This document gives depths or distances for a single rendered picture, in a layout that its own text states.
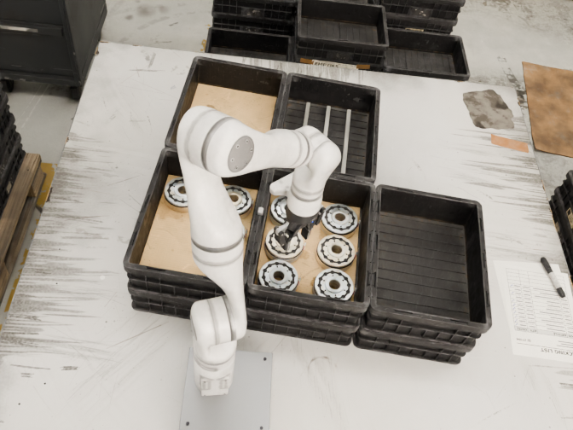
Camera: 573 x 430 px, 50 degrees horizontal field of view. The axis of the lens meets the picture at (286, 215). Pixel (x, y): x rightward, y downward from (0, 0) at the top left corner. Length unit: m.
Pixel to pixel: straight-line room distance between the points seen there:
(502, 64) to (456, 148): 1.75
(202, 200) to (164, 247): 0.64
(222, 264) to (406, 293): 0.71
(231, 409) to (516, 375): 0.79
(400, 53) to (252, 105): 1.26
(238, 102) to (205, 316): 0.97
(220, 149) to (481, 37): 3.29
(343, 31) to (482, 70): 1.15
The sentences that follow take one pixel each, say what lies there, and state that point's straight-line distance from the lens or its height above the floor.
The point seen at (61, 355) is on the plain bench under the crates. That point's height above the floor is 0.70.
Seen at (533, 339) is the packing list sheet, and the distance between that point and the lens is 1.88.
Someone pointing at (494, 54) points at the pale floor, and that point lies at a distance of 3.99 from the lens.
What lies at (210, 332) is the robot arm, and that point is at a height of 1.12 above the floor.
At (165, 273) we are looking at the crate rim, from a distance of 1.48.
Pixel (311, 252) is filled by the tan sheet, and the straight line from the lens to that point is 1.65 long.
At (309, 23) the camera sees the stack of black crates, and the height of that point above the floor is 0.49.
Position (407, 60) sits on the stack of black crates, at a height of 0.38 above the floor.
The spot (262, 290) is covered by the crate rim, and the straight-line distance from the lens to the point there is 1.46.
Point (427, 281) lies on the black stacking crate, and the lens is 1.69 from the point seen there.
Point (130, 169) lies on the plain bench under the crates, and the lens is 1.98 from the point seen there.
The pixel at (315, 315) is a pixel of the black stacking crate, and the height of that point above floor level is 0.83.
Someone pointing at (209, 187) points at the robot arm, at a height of 1.41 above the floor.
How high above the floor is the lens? 2.20
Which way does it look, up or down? 53 degrees down
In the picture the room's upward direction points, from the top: 11 degrees clockwise
